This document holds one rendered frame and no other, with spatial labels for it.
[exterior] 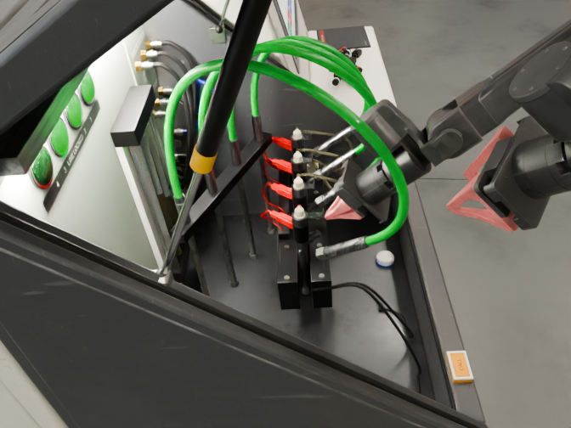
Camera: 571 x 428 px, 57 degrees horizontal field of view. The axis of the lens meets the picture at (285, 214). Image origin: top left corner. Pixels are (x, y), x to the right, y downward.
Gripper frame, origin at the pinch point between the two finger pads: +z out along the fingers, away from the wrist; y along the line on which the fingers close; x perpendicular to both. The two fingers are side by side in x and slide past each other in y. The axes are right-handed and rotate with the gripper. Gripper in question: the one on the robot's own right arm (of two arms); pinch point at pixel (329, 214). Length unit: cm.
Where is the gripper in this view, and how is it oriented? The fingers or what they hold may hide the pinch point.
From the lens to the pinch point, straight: 90.5
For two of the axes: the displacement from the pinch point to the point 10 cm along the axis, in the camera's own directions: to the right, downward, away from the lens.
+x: -2.5, 6.6, -7.1
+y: -7.4, -6.0, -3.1
